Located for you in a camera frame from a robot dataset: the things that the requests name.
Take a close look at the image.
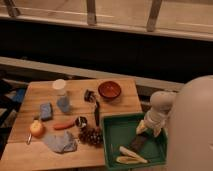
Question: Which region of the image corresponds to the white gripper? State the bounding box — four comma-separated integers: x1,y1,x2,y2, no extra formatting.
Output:
136,109,167,135

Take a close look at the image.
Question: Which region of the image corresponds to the dark brown eraser block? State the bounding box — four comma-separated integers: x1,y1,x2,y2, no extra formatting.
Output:
130,135,147,152

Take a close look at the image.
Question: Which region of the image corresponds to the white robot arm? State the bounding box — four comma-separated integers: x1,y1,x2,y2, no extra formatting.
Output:
136,75,213,171

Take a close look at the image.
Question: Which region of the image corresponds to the blue clear cup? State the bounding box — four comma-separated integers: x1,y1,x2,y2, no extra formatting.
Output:
57,95,70,113

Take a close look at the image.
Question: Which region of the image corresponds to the green plastic tray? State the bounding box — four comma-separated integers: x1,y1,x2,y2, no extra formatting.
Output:
101,113,167,171

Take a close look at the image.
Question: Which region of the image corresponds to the black marker pen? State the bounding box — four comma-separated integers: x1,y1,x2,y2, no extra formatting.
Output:
94,101,100,127

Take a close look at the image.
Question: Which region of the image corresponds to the red brown bowl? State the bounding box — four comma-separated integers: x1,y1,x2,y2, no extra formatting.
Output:
98,81,121,99

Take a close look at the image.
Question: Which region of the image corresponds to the brown pine cone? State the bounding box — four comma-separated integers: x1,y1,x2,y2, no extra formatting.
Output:
78,127,103,147

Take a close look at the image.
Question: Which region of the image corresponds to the small black clip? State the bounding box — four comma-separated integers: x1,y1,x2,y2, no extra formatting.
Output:
84,90,96,102

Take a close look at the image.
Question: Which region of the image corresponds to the small black round object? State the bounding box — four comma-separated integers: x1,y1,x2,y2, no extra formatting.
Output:
75,116,87,128

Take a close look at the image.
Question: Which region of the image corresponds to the orange carrot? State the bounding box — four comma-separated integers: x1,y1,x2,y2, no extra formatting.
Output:
53,121,75,130

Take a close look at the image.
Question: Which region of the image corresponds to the gray blue cloth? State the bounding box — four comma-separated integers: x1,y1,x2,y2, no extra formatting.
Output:
42,131,77,154

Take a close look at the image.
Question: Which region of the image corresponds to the wooden cutting board table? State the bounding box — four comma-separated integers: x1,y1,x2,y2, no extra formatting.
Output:
0,78,143,171

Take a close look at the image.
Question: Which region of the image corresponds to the blue sponge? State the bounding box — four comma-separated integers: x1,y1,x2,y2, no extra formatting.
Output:
40,103,53,121

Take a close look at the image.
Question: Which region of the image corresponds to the apple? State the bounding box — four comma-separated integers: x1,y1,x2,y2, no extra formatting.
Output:
30,120,45,137

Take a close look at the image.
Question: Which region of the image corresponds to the metal spoon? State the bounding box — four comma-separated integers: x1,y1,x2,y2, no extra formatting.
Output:
26,133,32,145

